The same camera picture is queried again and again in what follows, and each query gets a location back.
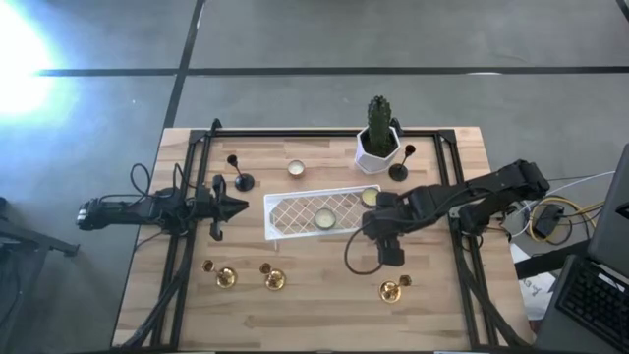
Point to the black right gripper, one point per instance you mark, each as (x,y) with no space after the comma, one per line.
(393,216)

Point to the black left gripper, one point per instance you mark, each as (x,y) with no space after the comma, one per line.
(218,206)

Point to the black candlestick holder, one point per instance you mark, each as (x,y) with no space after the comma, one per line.
(398,172)
(244,182)

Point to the tealight candle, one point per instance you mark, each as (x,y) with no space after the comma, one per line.
(368,197)
(325,218)
(295,168)

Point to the gold candlestick holder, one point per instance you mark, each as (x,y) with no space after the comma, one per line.
(275,279)
(389,291)
(226,277)

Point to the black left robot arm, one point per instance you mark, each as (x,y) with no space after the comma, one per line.
(123,211)

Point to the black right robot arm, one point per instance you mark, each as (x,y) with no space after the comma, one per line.
(491,189)

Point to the white faceted plant pot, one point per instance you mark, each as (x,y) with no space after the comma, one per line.
(373,164)

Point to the green cactus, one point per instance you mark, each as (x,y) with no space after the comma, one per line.
(379,123)

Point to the black power adapter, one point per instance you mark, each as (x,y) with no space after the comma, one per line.
(548,221)

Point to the white paper sheet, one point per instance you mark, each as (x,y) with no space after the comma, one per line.
(533,290)

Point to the black stand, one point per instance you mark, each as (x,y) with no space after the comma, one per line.
(44,242)

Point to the dark grey laptop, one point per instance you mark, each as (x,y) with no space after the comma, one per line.
(589,300)

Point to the black aluminium table frame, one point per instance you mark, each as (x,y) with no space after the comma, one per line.
(295,132)

